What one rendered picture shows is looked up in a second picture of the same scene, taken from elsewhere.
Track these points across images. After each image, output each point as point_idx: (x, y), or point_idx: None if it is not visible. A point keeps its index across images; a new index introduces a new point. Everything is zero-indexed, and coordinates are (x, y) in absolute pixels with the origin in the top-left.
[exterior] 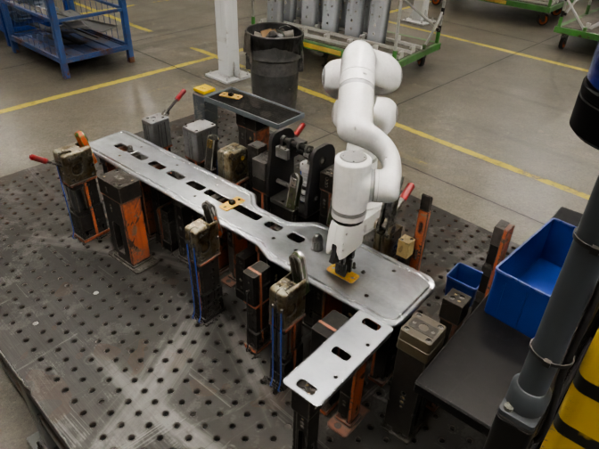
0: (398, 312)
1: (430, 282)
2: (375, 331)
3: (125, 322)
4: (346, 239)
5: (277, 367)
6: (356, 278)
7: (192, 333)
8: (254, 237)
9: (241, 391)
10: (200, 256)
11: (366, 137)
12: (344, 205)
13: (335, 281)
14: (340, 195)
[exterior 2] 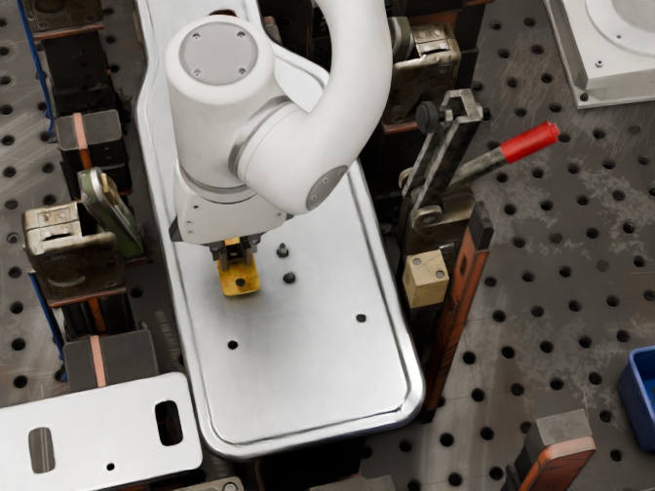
0: (255, 432)
1: (405, 402)
2: (158, 446)
3: None
4: (196, 215)
5: (61, 343)
6: (247, 290)
7: (22, 151)
8: (155, 39)
9: (5, 333)
10: (34, 18)
11: (319, 4)
12: (180, 151)
13: (205, 267)
14: (173, 124)
